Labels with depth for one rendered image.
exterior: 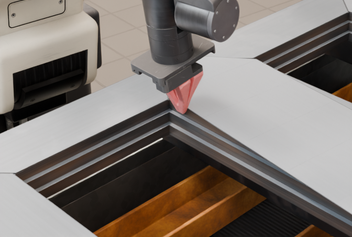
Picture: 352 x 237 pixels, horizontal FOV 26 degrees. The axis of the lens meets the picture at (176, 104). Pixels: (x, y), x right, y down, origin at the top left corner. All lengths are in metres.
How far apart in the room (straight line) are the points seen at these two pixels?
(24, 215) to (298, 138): 0.37
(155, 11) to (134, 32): 2.37
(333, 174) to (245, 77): 0.26
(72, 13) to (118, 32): 1.82
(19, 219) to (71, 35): 0.65
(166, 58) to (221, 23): 0.11
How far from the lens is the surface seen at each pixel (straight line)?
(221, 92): 1.11
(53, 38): 1.46
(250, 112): 1.07
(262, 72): 1.17
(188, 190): 1.18
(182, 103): 1.05
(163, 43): 0.98
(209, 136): 1.05
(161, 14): 0.96
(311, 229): 1.10
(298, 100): 1.11
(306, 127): 1.05
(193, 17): 0.92
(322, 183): 0.94
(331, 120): 1.07
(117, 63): 3.07
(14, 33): 1.46
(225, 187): 1.23
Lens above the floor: 1.42
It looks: 31 degrees down
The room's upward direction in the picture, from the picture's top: straight up
